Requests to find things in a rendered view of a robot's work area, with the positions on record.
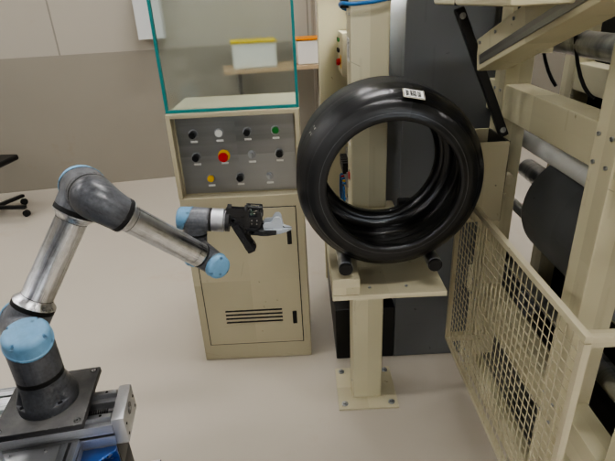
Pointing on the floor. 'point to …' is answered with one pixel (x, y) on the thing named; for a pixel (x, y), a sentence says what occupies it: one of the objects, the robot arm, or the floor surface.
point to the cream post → (367, 184)
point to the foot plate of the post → (367, 396)
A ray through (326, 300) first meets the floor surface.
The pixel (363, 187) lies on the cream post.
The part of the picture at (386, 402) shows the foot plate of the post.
